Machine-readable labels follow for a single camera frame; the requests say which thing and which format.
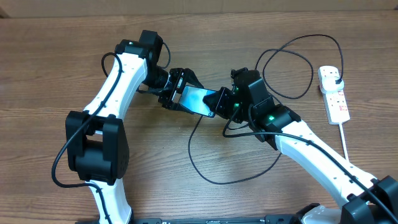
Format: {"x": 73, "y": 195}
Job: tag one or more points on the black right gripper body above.
{"x": 232, "y": 107}

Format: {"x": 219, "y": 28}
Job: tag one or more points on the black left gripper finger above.
{"x": 191, "y": 78}
{"x": 179, "y": 107}

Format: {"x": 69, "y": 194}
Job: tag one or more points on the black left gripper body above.
{"x": 175, "y": 83}

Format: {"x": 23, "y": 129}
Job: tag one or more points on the Samsung Galaxy smartphone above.
{"x": 192, "y": 99}

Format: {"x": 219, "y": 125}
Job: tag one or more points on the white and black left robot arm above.
{"x": 96, "y": 153}

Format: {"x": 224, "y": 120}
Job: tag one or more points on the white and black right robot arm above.
{"x": 361, "y": 197}

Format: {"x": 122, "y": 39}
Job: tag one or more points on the white charger plug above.
{"x": 331, "y": 84}

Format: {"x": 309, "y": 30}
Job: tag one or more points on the white power strip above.
{"x": 335, "y": 103}

